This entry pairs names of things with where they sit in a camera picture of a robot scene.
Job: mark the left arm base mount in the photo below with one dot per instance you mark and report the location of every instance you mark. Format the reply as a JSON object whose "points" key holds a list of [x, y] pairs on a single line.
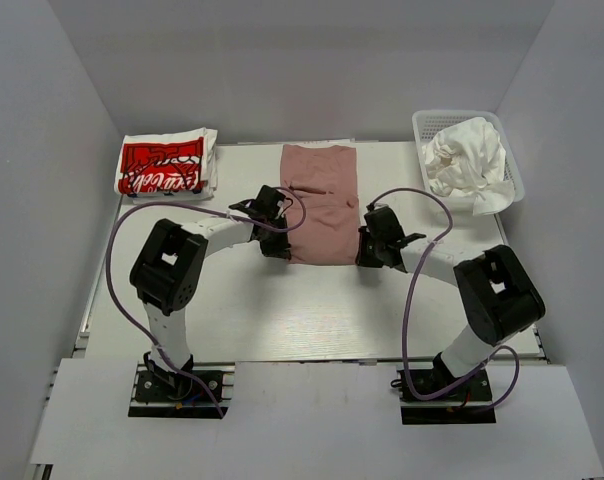
{"points": [[169, 395]]}

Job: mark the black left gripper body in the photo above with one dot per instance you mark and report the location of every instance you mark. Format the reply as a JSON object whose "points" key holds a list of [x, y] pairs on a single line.
{"points": [[274, 220]]}

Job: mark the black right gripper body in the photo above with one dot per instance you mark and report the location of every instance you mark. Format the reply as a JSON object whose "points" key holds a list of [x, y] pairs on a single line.
{"points": [[379, 244]]}

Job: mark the red white t shirt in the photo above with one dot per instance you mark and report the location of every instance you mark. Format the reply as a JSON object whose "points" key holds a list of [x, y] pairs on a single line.
{"points": [[171, 164]]}

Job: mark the white perforated plastic basket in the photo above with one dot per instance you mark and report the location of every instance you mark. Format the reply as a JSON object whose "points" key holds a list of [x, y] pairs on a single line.
{"points": [[427, 122]]}

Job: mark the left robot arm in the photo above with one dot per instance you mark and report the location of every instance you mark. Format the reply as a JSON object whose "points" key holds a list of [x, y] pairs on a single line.
{"points": [[166, 273]]}

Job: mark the white crumpled t shirt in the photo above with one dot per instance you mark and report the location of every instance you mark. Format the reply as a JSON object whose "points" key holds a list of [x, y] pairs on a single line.
{"points": [[465, 166]]}

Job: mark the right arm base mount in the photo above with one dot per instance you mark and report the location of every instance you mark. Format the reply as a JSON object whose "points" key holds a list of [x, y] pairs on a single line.
{"points": [[471, 403]]}

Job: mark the pink printed t shirt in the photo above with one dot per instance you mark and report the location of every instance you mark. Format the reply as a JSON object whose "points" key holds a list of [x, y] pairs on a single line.
{"points": [[327, 207]]}

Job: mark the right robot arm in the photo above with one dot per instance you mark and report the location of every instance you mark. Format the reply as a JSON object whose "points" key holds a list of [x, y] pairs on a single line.
{"points": [[499, 298]]}

